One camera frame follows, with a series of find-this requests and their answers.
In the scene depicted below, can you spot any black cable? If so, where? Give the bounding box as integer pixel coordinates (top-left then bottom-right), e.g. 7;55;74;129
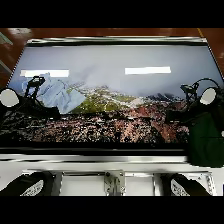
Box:
193;77;222;94

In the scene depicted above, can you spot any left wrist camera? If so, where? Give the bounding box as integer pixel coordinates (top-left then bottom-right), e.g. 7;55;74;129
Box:
24;75;46;100

